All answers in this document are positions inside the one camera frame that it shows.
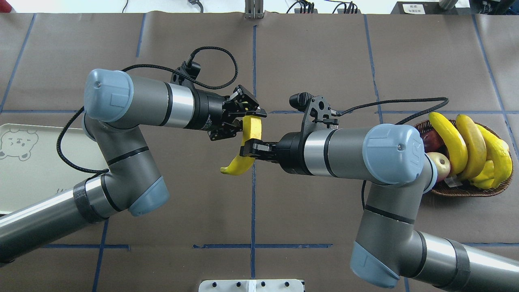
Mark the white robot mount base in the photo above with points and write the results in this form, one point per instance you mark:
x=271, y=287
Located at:
x=252, y=285

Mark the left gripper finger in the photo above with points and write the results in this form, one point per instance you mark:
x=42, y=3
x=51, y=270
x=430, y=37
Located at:
x=227, y=130
x=242, y=103

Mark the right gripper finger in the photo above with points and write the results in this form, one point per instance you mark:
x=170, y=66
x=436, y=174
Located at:
x=256, y=148

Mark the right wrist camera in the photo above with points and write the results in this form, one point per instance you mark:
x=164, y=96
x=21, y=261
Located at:
x=318, y=114

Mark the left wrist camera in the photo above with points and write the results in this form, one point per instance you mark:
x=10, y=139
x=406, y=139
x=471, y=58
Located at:
x=186, y=74

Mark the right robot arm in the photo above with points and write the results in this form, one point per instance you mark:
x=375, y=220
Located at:
x=387, y=246

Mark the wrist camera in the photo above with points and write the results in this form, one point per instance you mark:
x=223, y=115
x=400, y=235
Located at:
x=186, y=74
x=318, y=114

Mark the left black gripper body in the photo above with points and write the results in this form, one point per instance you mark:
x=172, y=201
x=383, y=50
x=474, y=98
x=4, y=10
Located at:
x=209, y=110

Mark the pale green pink apple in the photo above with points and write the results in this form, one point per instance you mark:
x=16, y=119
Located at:
x=442, y=164

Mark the aluminium frame post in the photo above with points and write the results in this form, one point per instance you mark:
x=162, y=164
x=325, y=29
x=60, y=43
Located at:
x=254, y=9

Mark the brown wicker basket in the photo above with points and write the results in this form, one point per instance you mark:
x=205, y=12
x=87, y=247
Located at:
x=466, y=189

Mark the white bear tray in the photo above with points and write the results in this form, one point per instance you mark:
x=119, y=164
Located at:
x=30, y=168

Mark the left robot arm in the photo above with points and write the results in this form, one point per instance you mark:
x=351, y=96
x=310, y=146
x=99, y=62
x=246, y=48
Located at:
x=124, y=174

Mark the dark red apple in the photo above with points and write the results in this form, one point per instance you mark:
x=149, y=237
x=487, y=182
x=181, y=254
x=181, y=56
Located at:
x=433, y=142

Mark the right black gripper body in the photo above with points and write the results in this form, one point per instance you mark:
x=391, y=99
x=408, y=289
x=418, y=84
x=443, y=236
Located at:
x=290, y=153

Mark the black label box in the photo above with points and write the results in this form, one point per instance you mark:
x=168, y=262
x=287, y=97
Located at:
x=426, y=8

